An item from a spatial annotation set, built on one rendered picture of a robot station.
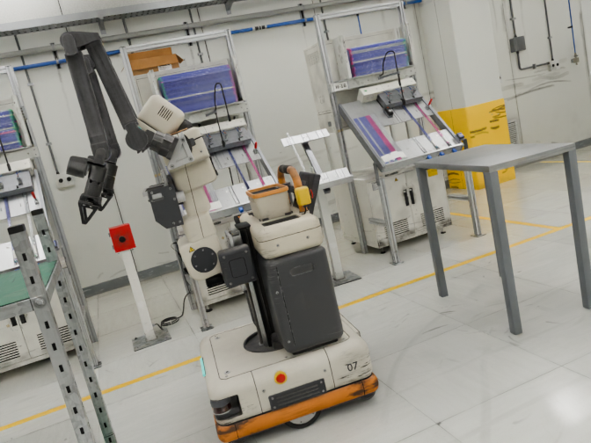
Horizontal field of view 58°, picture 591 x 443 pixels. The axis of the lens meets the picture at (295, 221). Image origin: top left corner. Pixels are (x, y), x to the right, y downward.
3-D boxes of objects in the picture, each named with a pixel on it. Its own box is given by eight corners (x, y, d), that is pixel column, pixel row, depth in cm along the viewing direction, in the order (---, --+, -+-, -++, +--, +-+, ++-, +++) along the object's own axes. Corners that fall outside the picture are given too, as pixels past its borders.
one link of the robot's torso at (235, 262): (250, 276, 239) (237, 223, 234) (261, 293, 211) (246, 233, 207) (191, 294, 233) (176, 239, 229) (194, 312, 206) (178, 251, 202)
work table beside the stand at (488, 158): (515, 335, 248) (488, 166, 234) (439, 295, 316) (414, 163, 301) (595, 307, 258) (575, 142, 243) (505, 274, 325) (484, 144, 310)
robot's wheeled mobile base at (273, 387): (335, 341, 278) (324, 295, 274) (383, 395, 217) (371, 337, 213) (207, 381, 265) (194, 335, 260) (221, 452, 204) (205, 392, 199)
